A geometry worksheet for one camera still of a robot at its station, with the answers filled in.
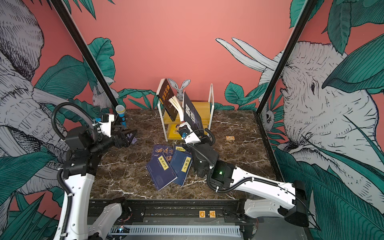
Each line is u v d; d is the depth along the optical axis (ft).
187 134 1.58
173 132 3.32
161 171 2.87
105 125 1.85
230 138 3.42
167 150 3.15
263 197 1.46
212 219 2.40
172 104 1.88
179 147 3.14
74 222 1.25
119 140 1.90
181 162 2.89
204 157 1.30
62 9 2.30
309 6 2.25
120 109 2.90
